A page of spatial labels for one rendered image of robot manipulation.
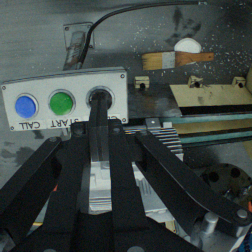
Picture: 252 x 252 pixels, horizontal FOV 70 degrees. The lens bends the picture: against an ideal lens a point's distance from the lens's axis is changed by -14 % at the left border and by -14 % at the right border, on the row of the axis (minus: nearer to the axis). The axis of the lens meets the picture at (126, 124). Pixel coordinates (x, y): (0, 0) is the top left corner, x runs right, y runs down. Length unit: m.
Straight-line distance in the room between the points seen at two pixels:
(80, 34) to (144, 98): 0.22
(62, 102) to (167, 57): 0.35
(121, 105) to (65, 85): 0.08
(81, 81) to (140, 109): 0.27
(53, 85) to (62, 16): 0.26
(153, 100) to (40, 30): 0.33
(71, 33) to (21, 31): 0.13
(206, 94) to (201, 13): 0.23
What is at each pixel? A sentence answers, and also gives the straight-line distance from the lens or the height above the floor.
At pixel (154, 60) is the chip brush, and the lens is 0.54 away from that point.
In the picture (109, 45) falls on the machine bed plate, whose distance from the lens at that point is 0.52.
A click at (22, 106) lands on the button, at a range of 0.28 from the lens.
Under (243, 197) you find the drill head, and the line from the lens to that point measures 0.79.
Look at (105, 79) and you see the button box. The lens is 0.26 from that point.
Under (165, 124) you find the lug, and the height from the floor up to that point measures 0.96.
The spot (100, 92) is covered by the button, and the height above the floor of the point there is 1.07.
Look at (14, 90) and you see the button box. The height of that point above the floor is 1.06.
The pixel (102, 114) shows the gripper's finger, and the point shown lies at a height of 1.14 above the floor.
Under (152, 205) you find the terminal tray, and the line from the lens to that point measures 0.40.
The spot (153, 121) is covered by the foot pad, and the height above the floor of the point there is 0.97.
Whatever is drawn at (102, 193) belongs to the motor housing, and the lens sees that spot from 0.42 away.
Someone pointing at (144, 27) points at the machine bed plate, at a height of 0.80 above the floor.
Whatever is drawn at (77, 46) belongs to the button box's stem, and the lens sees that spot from 0.42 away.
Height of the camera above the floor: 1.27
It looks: 42 degrees down
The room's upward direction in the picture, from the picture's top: 172 degrees clockwise
